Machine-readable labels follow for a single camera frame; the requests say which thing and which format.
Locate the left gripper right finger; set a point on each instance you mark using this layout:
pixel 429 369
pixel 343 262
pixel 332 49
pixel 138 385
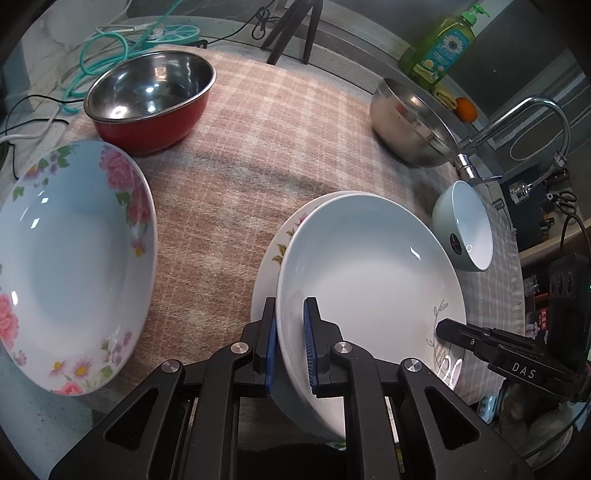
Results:
pixel 327 379

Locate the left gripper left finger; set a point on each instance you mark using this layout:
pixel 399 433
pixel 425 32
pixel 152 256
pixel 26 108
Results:
pixel 256 377

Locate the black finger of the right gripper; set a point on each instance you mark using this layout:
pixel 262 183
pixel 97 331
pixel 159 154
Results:
pixel 480 343

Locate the white plate pink flowers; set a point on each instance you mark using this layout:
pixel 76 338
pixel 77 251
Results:
pixel 269 268

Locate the cream rimmed white plate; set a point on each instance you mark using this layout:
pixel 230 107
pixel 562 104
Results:
pixel 378 272

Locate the large stainless steel bowl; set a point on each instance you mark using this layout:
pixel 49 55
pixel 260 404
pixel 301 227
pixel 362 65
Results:
pixel 409 127

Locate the red steel bowl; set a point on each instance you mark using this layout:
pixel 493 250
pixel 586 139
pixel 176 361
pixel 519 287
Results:
pixel 150 102

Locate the small white green bowl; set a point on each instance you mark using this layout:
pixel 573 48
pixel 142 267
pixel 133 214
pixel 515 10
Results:
pixel 461 224

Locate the steel faucet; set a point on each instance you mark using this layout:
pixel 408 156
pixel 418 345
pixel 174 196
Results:
pixel 520 191

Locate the plaid tablecloth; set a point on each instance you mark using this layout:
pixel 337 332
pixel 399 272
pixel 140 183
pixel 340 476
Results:
pixel 271 139

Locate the floral deep plate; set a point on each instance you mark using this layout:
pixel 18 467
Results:
pixel 78 261

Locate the orange fruit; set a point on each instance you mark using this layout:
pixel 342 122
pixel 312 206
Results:
pixel 465 110

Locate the green dish soap bottle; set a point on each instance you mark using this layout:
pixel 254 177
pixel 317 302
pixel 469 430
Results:
pixel 429 61

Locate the black tripod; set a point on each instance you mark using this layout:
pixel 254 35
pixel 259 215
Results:
pixel 287 26

